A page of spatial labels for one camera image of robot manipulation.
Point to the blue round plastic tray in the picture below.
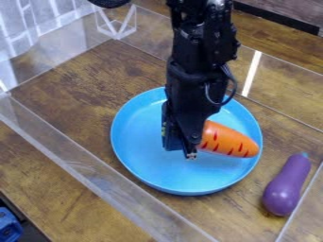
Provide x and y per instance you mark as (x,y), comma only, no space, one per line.
(161,168)

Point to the purple toy eggplant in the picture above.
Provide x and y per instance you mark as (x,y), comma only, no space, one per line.
(282,193)

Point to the blue object at corner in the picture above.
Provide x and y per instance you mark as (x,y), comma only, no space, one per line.
(11,228)

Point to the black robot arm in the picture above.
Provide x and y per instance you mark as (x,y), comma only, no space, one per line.
(205,34)

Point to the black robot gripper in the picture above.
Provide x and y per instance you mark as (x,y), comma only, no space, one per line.
(195,96)

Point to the orange toy carrot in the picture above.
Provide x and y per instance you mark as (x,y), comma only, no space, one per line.
(226,141)

